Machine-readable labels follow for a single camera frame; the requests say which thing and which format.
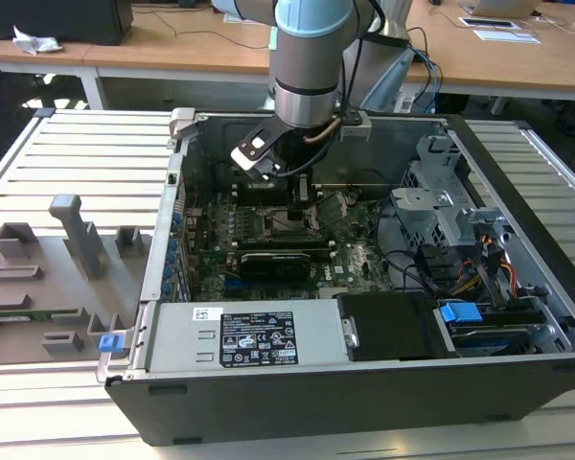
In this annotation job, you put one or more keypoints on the black RAM slot bank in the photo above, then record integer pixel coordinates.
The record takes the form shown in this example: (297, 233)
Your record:
(263, 195)
(282, 249)

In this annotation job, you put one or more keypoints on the CPU socket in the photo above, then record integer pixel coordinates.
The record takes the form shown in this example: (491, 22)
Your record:
(278, 226)

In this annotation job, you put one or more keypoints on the white framed tablet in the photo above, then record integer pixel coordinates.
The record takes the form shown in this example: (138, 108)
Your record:
(491, 22)

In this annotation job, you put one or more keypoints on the green motherboard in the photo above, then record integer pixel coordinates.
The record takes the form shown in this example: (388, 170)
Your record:
(354, 268)

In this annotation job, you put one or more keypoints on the white paper sheet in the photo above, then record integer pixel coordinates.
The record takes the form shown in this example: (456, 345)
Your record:
(508, 36)

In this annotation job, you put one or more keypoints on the silver laptop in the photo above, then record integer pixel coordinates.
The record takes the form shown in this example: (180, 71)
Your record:
(503, 6)

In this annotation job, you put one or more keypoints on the black plastic shroud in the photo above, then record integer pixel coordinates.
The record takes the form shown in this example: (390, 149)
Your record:
(388, 326)

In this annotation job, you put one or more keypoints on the hard disk in blue carrier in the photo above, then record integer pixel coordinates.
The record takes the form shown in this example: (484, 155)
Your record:
(460, 312)

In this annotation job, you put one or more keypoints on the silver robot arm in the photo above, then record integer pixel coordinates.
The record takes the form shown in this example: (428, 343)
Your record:
(306, 72)

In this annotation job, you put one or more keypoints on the black box on desk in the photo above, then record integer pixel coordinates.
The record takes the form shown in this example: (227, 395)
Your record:
(57, 19)

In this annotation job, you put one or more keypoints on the grey parts rack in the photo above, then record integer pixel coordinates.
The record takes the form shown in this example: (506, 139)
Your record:
(52, 287)

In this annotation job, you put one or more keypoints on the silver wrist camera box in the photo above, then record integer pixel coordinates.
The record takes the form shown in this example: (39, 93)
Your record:
(357, 128)

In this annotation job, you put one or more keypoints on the black graphics card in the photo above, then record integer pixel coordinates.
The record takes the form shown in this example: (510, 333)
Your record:
(275, 267)

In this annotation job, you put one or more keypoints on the metal drive cage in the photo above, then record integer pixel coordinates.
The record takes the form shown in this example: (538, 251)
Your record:
(421, 215)

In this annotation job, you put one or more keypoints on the black open PC case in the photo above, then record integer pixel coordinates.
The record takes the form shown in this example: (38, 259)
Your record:
(316, 407)

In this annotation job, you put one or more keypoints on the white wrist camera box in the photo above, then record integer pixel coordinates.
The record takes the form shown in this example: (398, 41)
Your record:
(249, 153)

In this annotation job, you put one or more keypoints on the blue case latch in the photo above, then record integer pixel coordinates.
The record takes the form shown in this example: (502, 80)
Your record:
(111, 345)

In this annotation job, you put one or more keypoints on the green RAM stick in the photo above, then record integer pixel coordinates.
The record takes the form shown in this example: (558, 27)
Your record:
(29, 316)

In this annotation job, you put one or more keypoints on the crumpled white paper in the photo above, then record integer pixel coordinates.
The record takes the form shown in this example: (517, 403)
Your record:
(36, 42)

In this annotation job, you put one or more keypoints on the silver power supply with label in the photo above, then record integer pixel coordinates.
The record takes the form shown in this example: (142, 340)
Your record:
(182, 335)

